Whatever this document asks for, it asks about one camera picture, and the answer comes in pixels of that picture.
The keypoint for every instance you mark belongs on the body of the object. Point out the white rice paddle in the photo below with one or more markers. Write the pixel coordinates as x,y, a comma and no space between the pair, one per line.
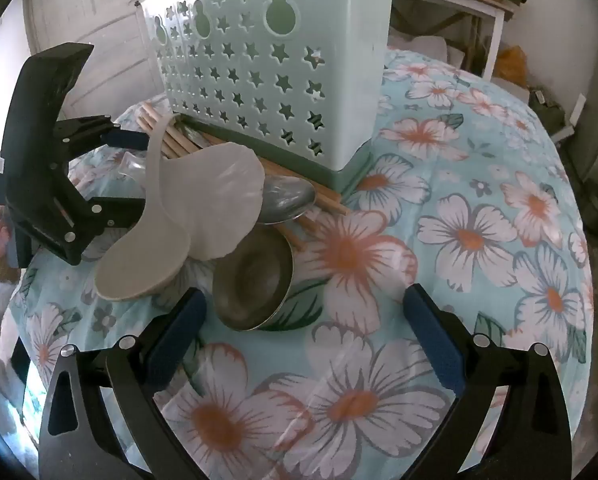
139,260

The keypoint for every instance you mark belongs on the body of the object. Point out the mint green utensil basket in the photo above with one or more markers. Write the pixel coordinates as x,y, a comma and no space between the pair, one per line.
289,25

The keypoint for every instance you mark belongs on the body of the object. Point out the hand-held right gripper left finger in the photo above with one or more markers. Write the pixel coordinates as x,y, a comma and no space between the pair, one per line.
179,340

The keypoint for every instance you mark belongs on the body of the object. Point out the white ladle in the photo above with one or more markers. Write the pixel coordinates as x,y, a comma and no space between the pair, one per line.
219,195

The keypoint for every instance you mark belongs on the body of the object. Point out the steel spoon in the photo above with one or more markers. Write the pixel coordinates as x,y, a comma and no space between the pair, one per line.
286,200

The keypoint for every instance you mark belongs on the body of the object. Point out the white bag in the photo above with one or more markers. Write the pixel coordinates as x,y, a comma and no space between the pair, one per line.
421,47

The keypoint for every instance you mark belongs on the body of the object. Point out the green sack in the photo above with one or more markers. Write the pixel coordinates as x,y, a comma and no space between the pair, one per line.
546,110

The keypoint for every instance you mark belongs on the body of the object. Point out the floral blue blanket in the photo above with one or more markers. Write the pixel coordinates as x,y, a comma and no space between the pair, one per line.
429,210

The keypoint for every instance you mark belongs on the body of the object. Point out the white table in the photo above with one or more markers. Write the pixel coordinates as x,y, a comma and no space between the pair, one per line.
454,2

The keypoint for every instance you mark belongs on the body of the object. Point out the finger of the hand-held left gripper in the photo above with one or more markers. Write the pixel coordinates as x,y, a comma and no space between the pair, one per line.
129,141
119,212

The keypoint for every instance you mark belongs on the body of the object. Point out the white door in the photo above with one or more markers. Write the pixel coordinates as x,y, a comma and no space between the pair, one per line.
89,5

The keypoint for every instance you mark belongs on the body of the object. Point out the bundle of wooden chopsticks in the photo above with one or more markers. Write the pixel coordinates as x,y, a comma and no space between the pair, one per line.
179,142

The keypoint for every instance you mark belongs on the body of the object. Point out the orange plastic bag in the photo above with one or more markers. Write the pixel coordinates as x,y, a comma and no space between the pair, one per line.
511,62

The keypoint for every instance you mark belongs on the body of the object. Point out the white board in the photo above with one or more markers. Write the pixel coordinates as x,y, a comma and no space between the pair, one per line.
577,109

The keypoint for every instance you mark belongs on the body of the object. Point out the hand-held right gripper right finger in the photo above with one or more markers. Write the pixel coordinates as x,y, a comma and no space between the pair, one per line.
436,340

